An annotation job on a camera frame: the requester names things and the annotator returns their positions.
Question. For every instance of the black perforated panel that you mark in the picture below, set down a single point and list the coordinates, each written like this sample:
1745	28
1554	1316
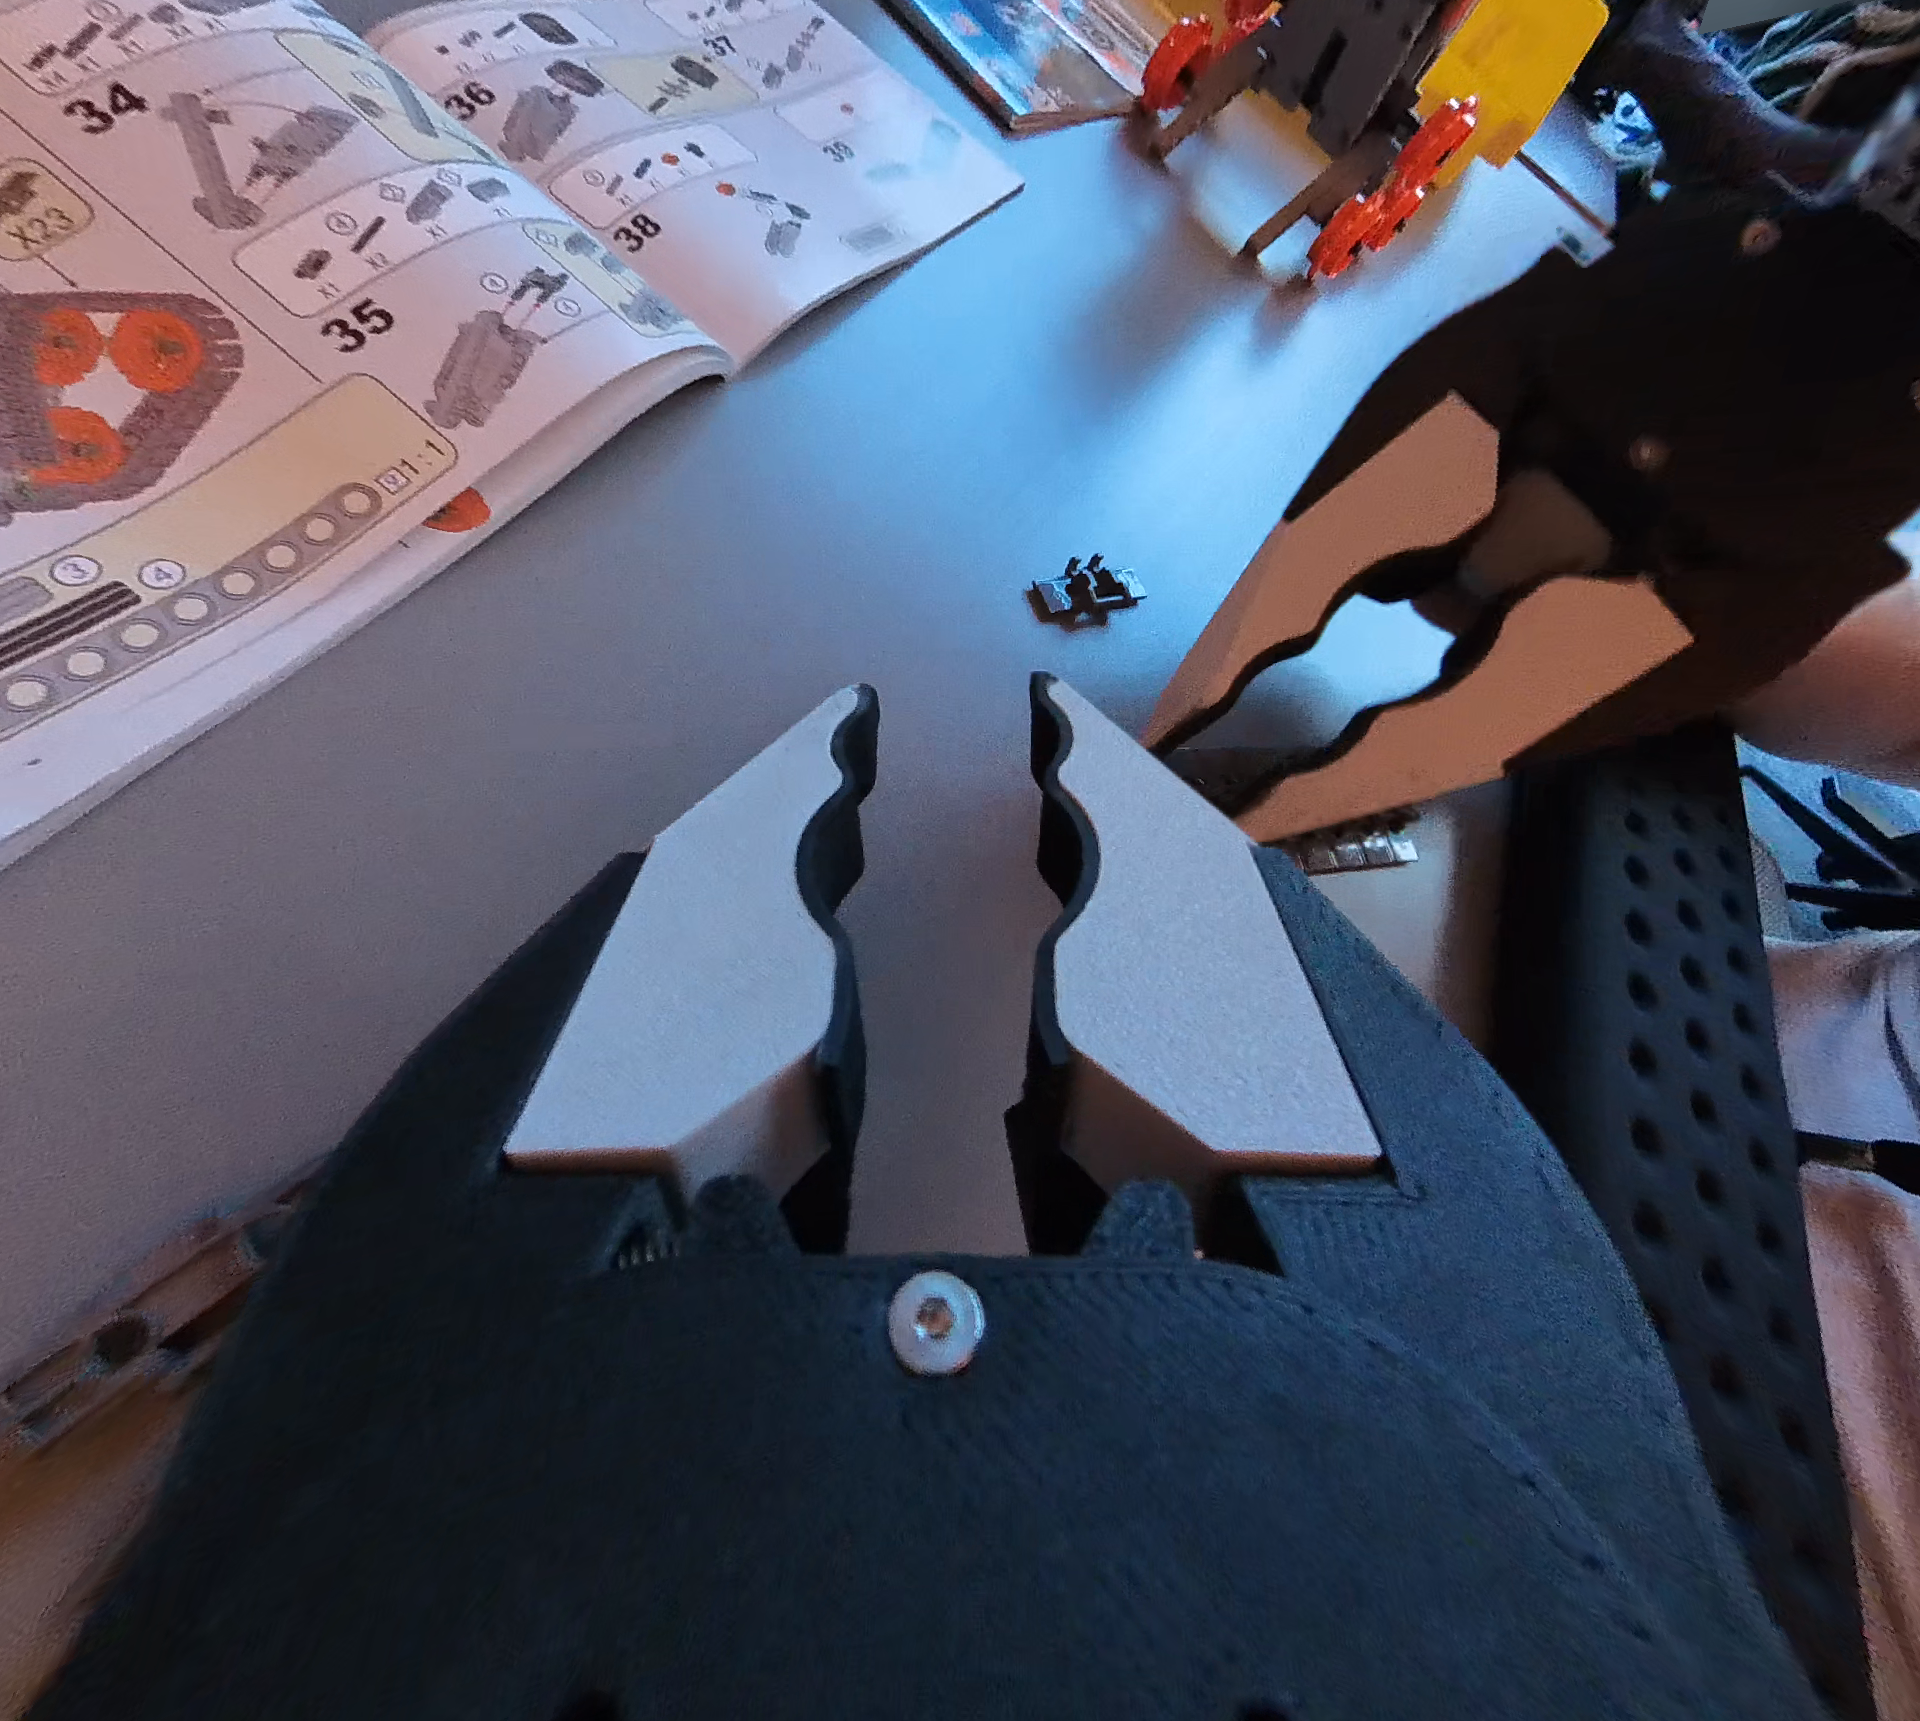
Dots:
1653	1079

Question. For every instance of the small black track link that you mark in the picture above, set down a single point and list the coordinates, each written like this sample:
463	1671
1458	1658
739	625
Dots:
1081	588

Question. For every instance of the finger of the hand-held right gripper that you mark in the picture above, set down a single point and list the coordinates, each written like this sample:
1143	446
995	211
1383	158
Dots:
1548	702
1350	523

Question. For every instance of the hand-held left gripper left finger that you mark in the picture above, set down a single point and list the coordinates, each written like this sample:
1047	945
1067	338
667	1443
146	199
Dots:
703	973

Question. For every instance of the open instruction booklet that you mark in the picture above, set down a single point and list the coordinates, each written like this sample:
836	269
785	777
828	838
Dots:
296	251

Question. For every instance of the person's right forearm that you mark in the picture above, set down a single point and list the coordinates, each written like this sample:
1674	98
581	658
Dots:
1845	683

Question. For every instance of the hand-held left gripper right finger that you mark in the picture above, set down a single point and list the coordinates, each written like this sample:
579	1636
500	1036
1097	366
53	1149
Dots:
1201	1003

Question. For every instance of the grey desk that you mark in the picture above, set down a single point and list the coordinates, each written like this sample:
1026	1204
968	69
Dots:
526	849

